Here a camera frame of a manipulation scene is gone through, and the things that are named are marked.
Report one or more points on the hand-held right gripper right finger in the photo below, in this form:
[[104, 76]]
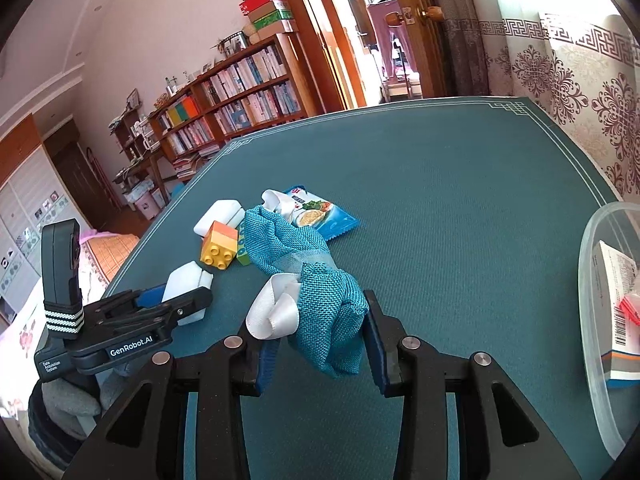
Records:
[[376, 355]]

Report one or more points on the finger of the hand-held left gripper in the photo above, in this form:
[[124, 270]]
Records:
[[192, 302], [152, 294]]

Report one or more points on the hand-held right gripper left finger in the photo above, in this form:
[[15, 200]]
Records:
[[267, 365]]

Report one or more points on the white sponge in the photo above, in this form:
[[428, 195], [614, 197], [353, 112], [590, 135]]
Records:
[[185, 280]]

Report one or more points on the teal woven cloth with ribbon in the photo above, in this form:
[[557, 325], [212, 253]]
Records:
[[330, 320]]

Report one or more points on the yellow and orange toy brick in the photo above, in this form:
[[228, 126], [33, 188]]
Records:
[[220, 250]]

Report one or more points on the green toy block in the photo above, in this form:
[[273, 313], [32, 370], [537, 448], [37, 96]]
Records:
[[243, 252]]

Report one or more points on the blue snack packet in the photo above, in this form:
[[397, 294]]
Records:
[[325, 220]]

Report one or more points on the clear plastic container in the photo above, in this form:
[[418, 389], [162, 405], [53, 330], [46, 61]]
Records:
[[590, 310]]

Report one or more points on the white cardboard box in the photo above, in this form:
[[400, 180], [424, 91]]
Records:
[[615, 280]]

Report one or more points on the white sliding wardrobe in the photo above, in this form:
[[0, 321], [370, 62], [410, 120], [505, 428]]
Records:
[[30, 210]]

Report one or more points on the pink storage bin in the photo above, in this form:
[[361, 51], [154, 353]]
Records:
[[152, 206]]

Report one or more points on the dark wooden door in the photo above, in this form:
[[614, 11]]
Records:
[[85, 180]]

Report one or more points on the wooden side shelf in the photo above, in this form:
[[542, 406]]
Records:
[[135, 145]]

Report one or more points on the rows of books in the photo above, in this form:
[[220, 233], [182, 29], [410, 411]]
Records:
[[250, 75]]

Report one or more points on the wooden bookshelf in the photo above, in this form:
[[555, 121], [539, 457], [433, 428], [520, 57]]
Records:
[[300, 85]]

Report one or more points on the tan box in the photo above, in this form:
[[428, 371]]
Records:
[[277, 32]]

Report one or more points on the green box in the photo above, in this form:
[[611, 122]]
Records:
[[272, 14]]

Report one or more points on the red box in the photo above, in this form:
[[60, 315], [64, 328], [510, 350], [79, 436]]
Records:
[[260, 0]]

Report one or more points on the pink hanging garment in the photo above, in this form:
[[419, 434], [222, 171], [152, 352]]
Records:
[[385, 40]]

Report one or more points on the grey-brown curtain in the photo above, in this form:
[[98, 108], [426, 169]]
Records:
[[465, 30]]

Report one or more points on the white patterned curtain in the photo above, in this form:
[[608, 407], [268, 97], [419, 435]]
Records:
[[575, 75]]

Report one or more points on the picture frame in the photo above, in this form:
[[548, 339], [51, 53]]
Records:
[[133, 98]]

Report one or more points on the wooden door frame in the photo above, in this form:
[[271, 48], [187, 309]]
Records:
[[310, 20]]

